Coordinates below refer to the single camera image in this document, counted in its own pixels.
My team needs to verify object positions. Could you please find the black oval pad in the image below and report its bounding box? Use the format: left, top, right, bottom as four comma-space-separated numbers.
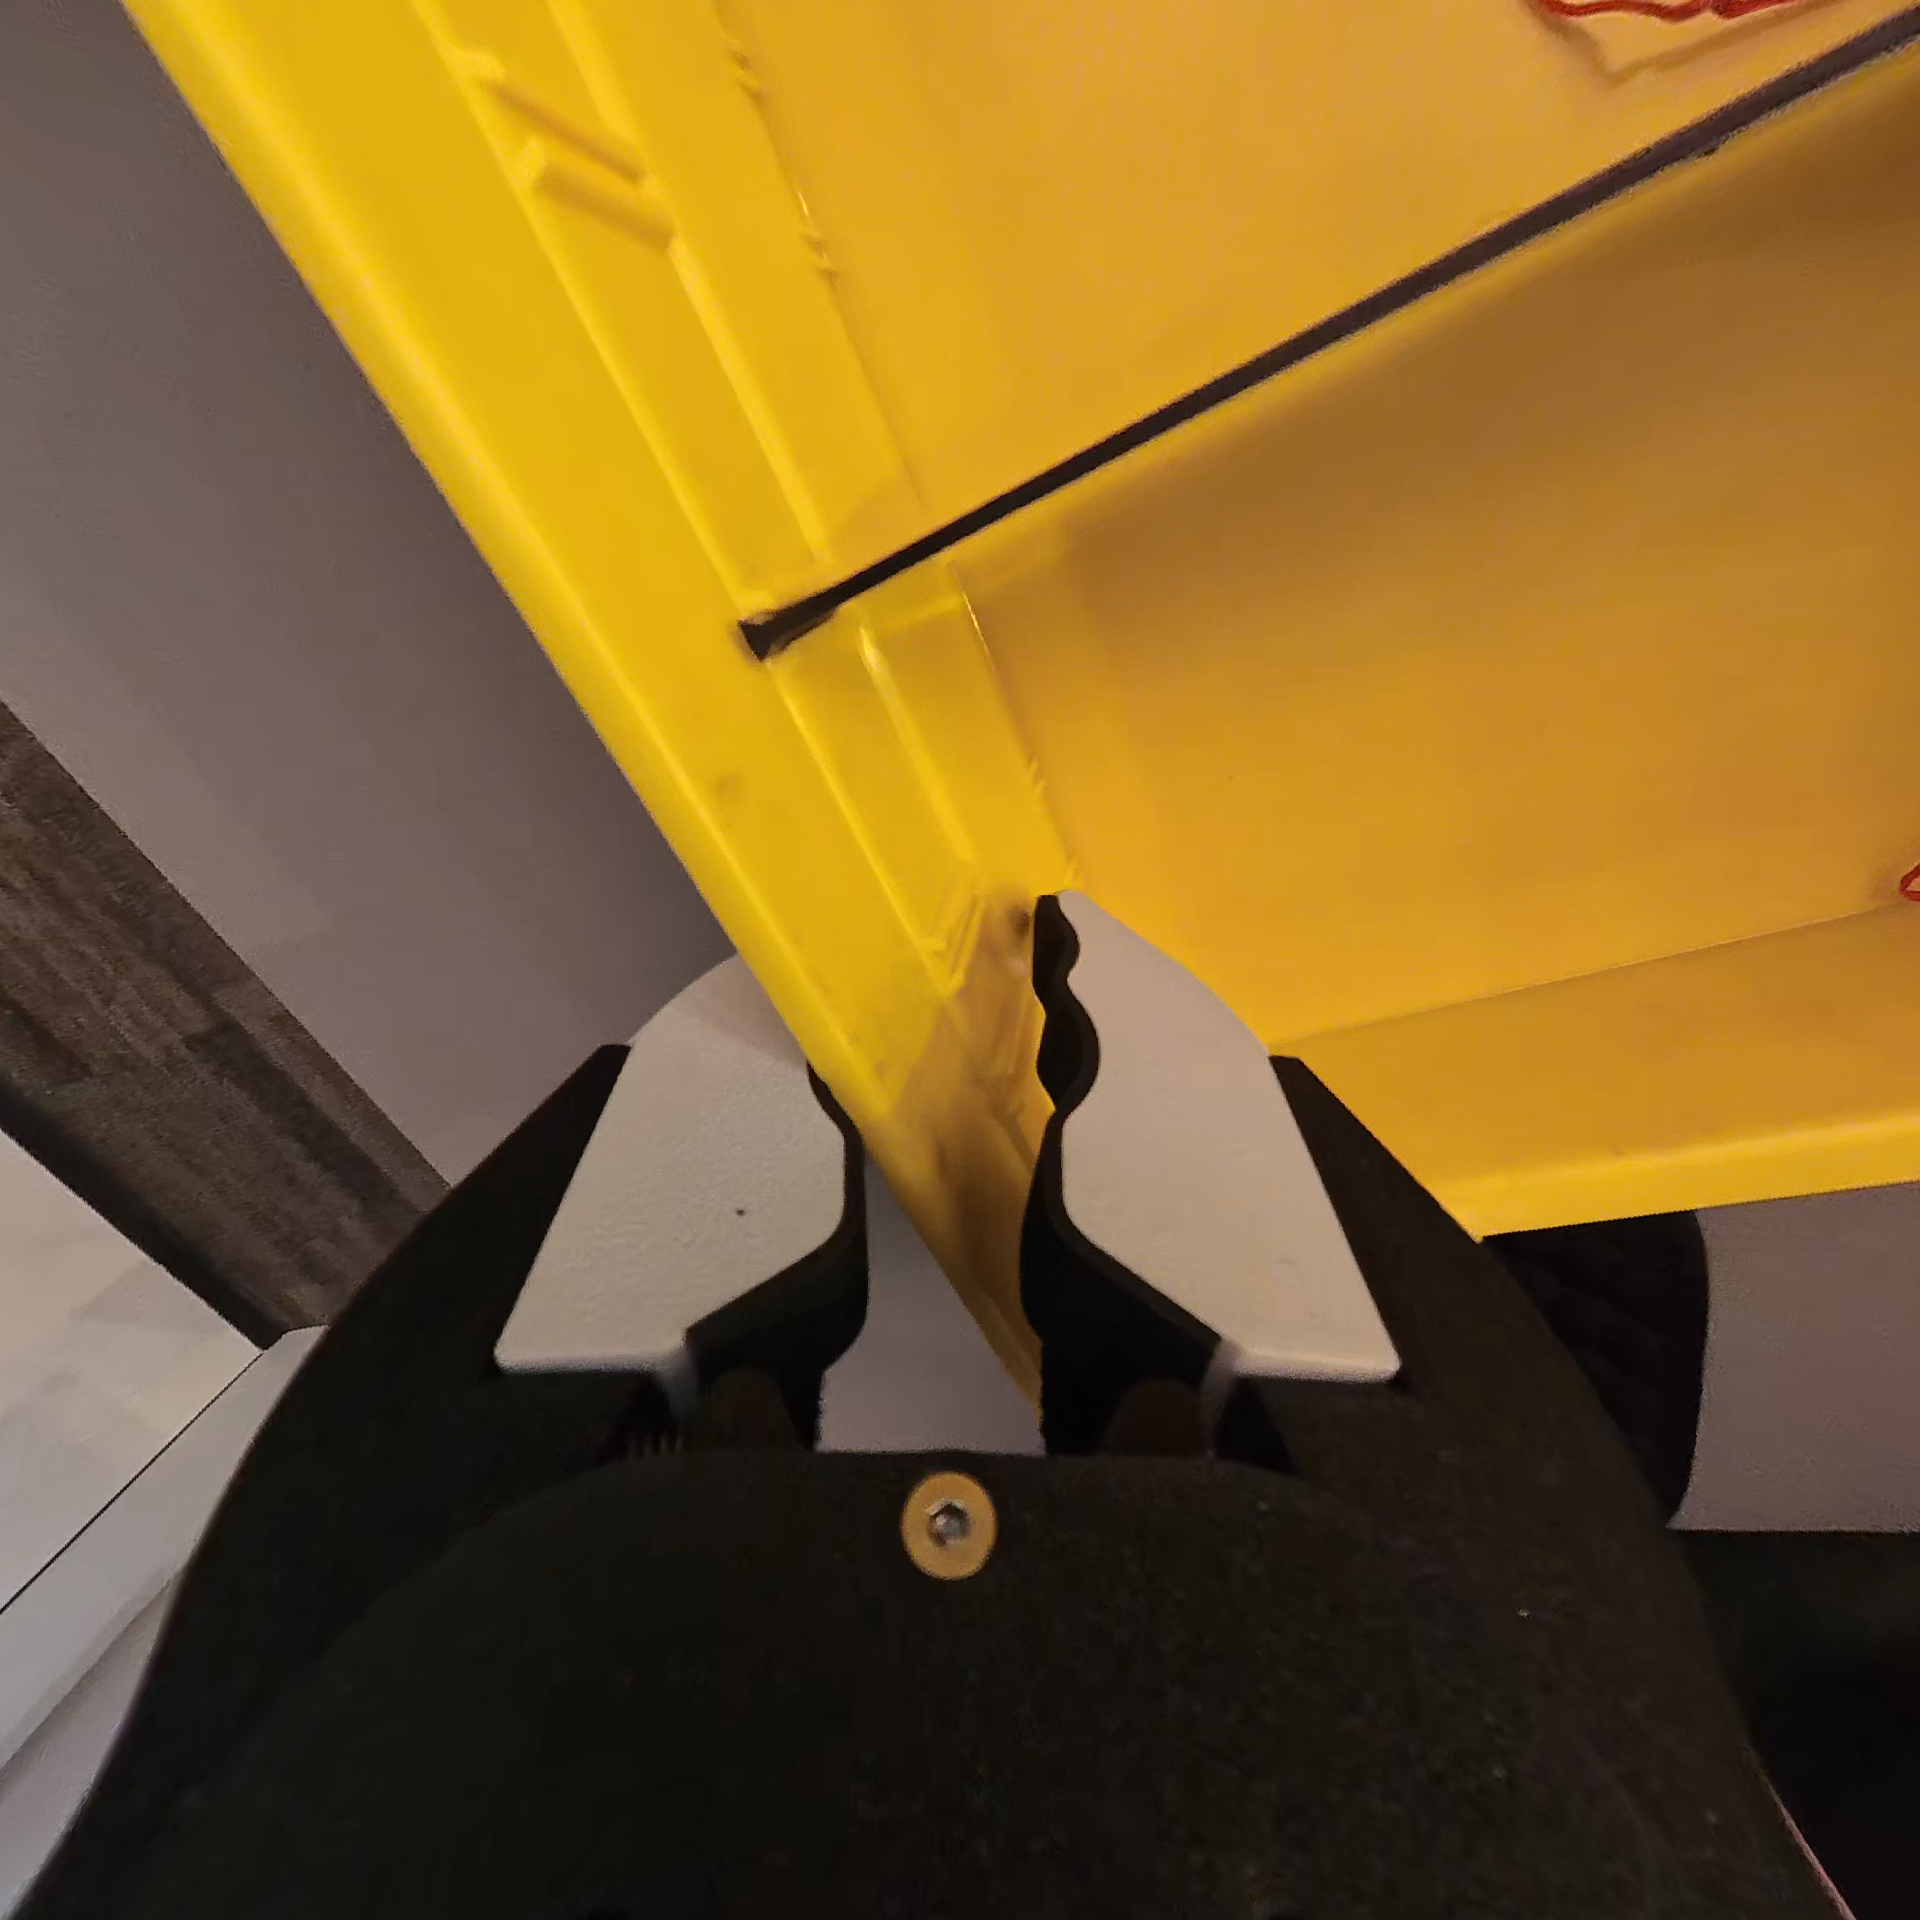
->
1485, 1212, 1714, 1520

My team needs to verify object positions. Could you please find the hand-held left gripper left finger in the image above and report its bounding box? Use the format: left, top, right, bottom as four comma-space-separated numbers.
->
496, 952, 872, 1453

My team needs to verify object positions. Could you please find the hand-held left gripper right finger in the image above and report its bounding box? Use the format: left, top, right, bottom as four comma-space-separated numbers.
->
1023, 891, 1402, 1457

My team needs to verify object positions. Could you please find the yellow plastic bin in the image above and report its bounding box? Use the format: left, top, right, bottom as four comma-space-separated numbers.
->
118, 0, 1920, 1404

